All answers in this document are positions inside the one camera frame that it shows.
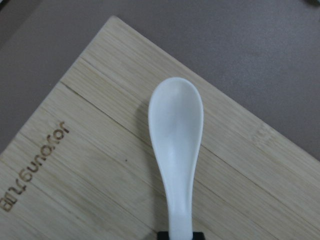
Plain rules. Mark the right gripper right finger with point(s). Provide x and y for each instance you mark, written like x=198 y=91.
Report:
x=196 y=235

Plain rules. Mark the bamboo cutting board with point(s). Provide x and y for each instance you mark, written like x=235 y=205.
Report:
x=83 y=168

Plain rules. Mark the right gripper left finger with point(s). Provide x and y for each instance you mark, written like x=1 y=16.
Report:
x=163 y=235

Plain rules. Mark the white ceramic spoon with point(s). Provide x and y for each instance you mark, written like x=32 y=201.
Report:
x=175 y=121

